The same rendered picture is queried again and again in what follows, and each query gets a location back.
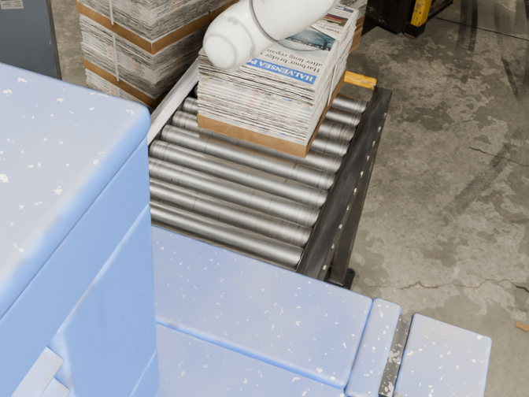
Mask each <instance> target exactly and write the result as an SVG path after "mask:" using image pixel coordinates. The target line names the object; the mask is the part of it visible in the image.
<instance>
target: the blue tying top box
mask: <svg viewBox="0 0 529 397"><path fill-rule="evenodd" d="M149 130H150V112H149V110H148V109H147V108H146V107H145V106H144V105H142V104H141V103H138V102H133V101H131V100H127V99H125V98H120V97H117V96H114V95H109V94H106V93H104V92H100V91H96V90H93V89H90V88H87V87H82V86H80V85H77V84H74V83H69V82H66V81H63V80H59V79H55V78H53V77H50V76H45V75H42V74H39V73H37V72H32V71H28V70H26V69H21V68H18V67H15V66H12V65H7V64H5V63H1V62H0V397H154V396H155V395H156V393H157V390H158V388H159V374H158V357H157V331H156V314H155V298H154V266H153V249H152V232H151V216H150V204H149V200H150V177H149V160H148V143H147V134H148V132H149Z"/></svg>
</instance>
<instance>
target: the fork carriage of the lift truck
mask: <svg viewBox="0 0 529 397"><path fill-rule="evenodd" d="M411 1H412V0H367V2H368V3H367V7H366V10H365V11H366V13H365V15H367V16H369V17H372V18H374V19H376V20H377V24H378V25H381V26H383V27H385V28H387V29H390V30H391V31H393V32H396V33H398V34H400V33H401V32H402V31H404V30H405V24H406V21H407V17H408V14H409V8H410V5H411Z"/></svg>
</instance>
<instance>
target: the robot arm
mask: <svg viewBox="0 0 529 397"><path fill-rule="evenodd" d="M339 1H340V0H242V1H241V2H238V3H235V4H234V5H232V6H230V7H228V8H227V9H226V10H225V11H223V12H222V13H221V14H220V15H219V16H218V17H217V18H216V19H215V20H214V21H213V22H212V23H211V24H210V26H209V27H208V29H207V31H206V33H205V37H204V40H203V50H204V52H205V54H206V56H207V57H208V59H209V60H210V61H211V62H212V63H213V65H214V66H215V67H217V68H218V69H224V70H228V69H236V68H238V67H240V66H243V65H245V64H246V63H247V62H248V61H250V60H251V59H255V58H256V57H257V56H258V55H260V54H261V53H263V52H264V51H265V50H267V49H268V48H269V47H271V46H273V45H274V44H276V43H277V42H279V41H280V40H282V39H285V38H287V37H289V36H292V35H296V34H298V33H299V32H302V31H303V30H305V29H306V28H308V27H310V26H312V25H313V24H315V23H316V22H317V21H319V20H320V19H322V18H323V17H324V16H326V15H327V14H328V13H329V12H331V11H332V10H333V9H334V8H335V7H336V5H337V4H338V3H339Z"/></svg>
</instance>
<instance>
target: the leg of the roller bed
mask: <svg viewBox="0 0 529 397"><path fill-rule="evenodd" d="M382 132H383V130H382ZM382 132H381V134H380V137H379V140H378V142H377V144H376V147H375V150H374V152H373V155H372V158H371V160H370V162H369V165H368V168H367V170H366V173H365V175H364V179H363V180H362V183H361V186H360V188H359V191H358V193H357V197H356V198H355V201H354V203H353V206H352V209H351V211H350V215H349V216H348V219H347V221H346V224H345V227H344V229H343V231H342V234H341V237H340V239H339V242H338V245H337V248H336V252H335V258H334V262H333V266H332V269H331V274H330V279H331V280H334V281H337V282H339V283H343V281H344V279H345V277H346V272H347V269H348V265H349V262H350V257H351V254H352V250H353V245H354V241H355V238H356V234H357V229H358V225H359V222H360V219H361V213H362V210H363V207H364V201H365V198H366V194H367V191H368V185H369V182H370V179H371V175H372V170H373V166H374V163H375V158H376V155H377V151H378V148H379V142H380V139H381V135H382Z"/></svg>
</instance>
